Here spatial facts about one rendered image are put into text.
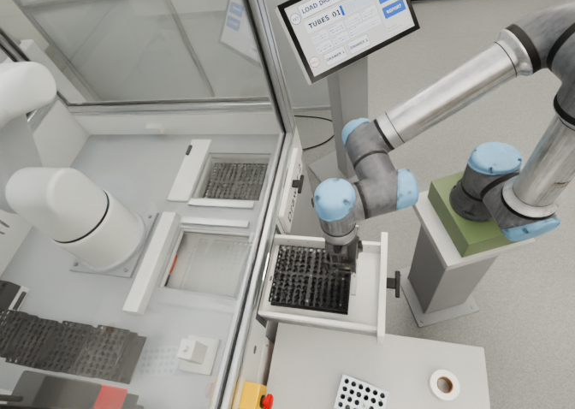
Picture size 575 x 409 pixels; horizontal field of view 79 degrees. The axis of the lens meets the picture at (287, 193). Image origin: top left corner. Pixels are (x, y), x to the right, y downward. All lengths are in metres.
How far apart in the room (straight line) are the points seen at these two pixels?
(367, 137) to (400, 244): 1.39
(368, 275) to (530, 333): 1.10
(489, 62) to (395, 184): 0.26
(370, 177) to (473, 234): 0.55
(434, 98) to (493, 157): 0.36
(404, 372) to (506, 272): 1.13
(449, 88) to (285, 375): 0.86
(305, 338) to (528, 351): 1.17
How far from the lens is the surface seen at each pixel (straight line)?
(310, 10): 1.50
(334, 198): 0.64
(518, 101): 2.87
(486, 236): 1.18
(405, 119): 0.73
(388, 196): 0.67
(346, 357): 1.12
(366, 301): 1.07
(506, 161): 1.04
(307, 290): 1.03
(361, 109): 1.89
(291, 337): 1.15
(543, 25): 0.75
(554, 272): 2.20
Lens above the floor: 1.86
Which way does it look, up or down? 54 degrees down
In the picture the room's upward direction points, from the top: 19 degrees counter-clockwise
